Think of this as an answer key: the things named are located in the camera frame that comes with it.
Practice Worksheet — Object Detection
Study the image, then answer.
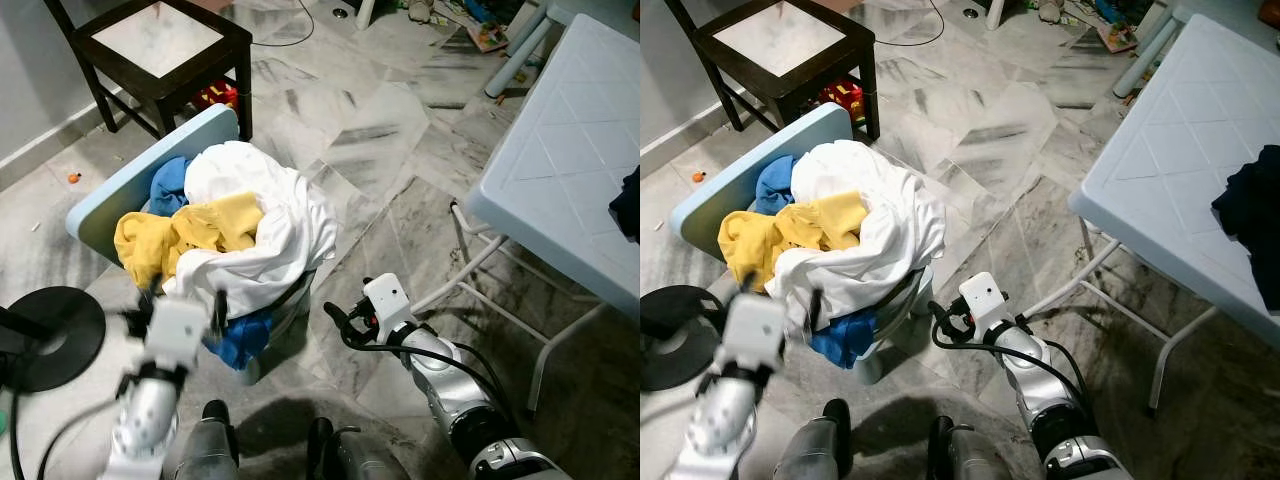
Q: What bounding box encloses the yellow garment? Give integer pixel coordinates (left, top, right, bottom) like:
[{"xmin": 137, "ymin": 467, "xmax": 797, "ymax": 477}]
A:
[
  {"xmin": 717, "ymin": 192, "xmax": 869, "ymax": 295},
  {"xmin": 113, "ymin": 192, "xmax": 266, "ymax": 293}
]

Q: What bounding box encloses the black round stand base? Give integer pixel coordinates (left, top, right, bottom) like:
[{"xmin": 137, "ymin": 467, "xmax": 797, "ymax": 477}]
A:
[
  {"xmin": 0, "ymin": 287, "xmax": 107, "ymax": 393},
  {"xmin": 640, "ymin": 285, "xmax": 714, "ymax": 392}
]

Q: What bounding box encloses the medium blue garment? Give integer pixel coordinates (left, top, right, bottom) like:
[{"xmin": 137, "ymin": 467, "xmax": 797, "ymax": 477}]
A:
[
  {"xmin": 753, "ymin": 155, "xmax": 801, "ymax": 217},
  {"xmin": 150, "ymin": 155, "xmax": 197, "ymax": 217}
]

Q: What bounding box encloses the light blue laundry basket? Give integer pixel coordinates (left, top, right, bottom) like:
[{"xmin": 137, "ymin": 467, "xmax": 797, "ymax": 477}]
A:
[
  {"xmin": 668, "ymin": 102, "xmax": 938, "ymax": 386},
  {"xmin": 65, "ymin": 103, "xmax": 323, "ymax": 386}
]

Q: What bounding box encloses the grey robot right leg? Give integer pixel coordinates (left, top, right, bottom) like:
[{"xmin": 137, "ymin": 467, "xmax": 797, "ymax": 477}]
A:
[
  {"xmin": 925, "ymin": 415, "xmax": 1013, "ymax": 480},
  {"xmin": 305, "ymin": 418, "xmax": 413, "ymax": 480}
]

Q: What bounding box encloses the grey robot leg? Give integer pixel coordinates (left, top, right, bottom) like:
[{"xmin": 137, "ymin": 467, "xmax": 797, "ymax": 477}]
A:
[
  {"xmin": 770, "ymin": 398, "xmax": 853, "ymax": 480},
  {"xmin": 165, "ymin": 400, "xmax": 241, "ymax": 480},
  {"xmin": 925, "ymin": 415, "xmax": 1013, "ymax": 480},
  {"xmin": 305, "ymin": 418, "xmax": 413, "ymax": 480}
]

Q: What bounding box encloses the grey robot left leg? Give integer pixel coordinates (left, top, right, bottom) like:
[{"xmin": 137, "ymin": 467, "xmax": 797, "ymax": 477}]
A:
[
  {"xmin": 770, "ymin": 398, "xmax": 853, "ymax": 480},
  {"xmin": 165, "ymin": 400, "xmax": 241, "ymax": 480}
]

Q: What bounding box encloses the navy blue garment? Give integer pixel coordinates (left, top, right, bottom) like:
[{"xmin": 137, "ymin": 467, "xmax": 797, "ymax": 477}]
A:
[
  {"xmin": 610, "ymin": 165, "xmax": 641, "ymax": 243},
  {"xmin": 1212, "ymin": 145, "xmax": 1280, "ymax": 283}
]

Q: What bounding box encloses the red toy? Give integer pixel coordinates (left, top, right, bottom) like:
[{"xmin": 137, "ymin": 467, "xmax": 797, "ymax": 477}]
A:
[
  {"xmin": 195, "ymin": 80, "xmax": 240, "ymax": 112},
  {"xmin": 820, "ymin": 80, "xmax": 865, "ymax": 114}
]

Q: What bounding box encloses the dark wooden side table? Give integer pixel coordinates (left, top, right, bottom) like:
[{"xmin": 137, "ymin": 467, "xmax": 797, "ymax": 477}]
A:
[
  {"xmin": 665, "ymin": 0, "xmax": 881, "ymax": 141},
  {"xmin": 45, "ymin": 0, "xmax": 253, "ymax": 141}
]

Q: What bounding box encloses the colourful picture book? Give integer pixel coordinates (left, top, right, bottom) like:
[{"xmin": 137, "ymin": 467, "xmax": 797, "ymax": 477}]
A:
[
  {"xmin": 465, "ymin": 20, "xmax": 512, "ymax": 54},
  {"xmin": 1095, "ymin": 20, "xmax": 1143, "ymax": 54}
]

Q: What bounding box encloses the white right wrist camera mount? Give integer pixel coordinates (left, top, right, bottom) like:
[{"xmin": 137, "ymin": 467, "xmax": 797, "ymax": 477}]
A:
[
  {"xmin": 362, "ymin": 273, "xmax": 414, "ymax": 343},
  {"xmin": 958, "ymin": 272, "xmax": 1007, "ymax": 339}
]

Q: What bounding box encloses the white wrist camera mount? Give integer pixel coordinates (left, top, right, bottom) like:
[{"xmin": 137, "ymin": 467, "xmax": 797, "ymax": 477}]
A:
[
  {"xmin": 958, "ymin": 272, "xmax": 1007, "ymax": 339},
  {"xmin": 145, "ymin": 297, "xmax": 211, "ymax": 367},
  {"xmin": 725, "ymin": 293, "xmax": 793, "ymax": 373},
  {"xmin": 362, "ymin": 273, "xmax": 414, "ymax": 343}
]

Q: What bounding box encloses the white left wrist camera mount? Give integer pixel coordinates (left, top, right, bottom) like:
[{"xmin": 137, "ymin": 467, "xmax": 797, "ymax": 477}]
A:
[
  {"xmin": 145, "ymin": 297, "xmax": 211, "ymax": 367},
  {"xmin": 725, "ymin": 293, "xmax": 793, "ymax": 373}
]

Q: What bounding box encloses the black floor cable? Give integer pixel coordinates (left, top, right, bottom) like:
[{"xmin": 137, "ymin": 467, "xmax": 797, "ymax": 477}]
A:
[
  {"xmin": 250, "ymin": 0, "xmax": 317, "ymax": 49},
  {"xmin": 875, "ymin": 0, "xmax": 947, "ymax": 47}
]

